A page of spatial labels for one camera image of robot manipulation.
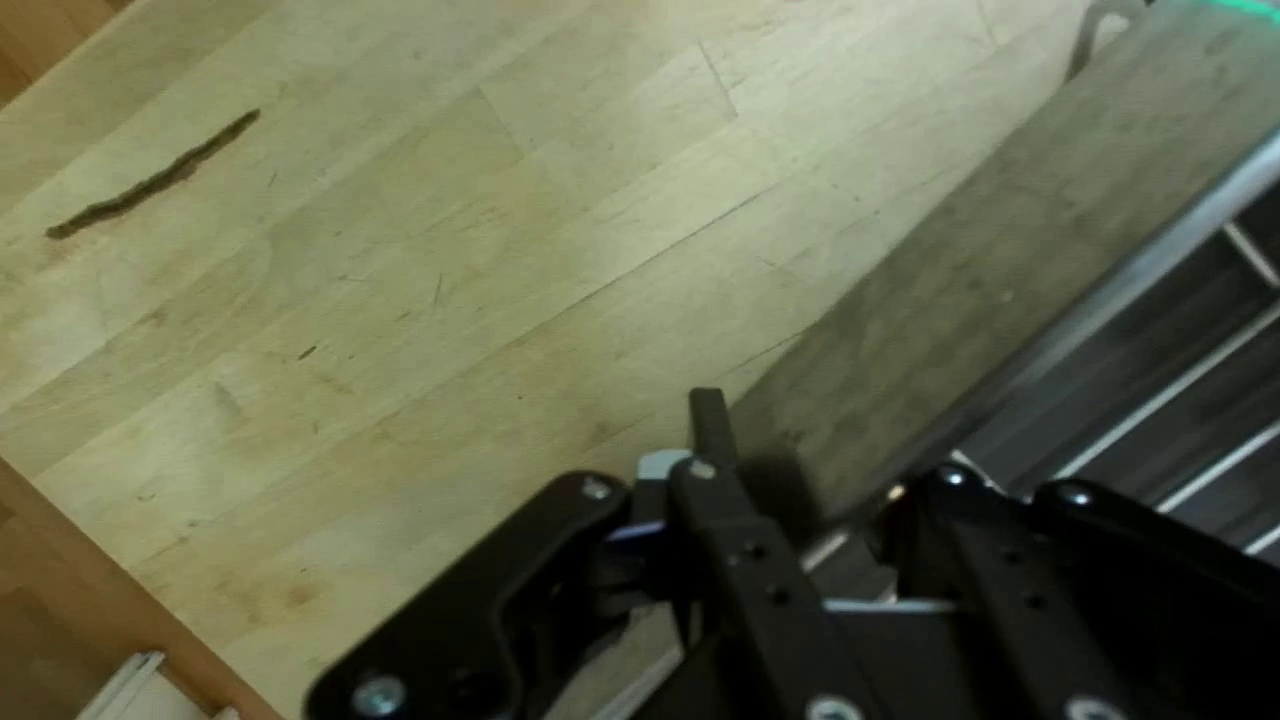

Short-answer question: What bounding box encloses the steel and grey plate rack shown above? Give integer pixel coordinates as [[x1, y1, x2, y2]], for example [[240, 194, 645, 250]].
[[585, 0, 1280, 720]]

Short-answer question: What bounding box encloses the white paper stack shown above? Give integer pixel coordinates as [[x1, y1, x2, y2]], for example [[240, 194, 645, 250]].
[[76, 648, 191, 720]]

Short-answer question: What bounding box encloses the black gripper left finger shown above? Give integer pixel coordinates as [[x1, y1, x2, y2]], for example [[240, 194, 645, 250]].
[[302, 384, 863, 720]]

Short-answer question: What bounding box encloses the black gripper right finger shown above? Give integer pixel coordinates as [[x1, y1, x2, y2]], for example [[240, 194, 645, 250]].
[[873, 457, 1280, 720]]

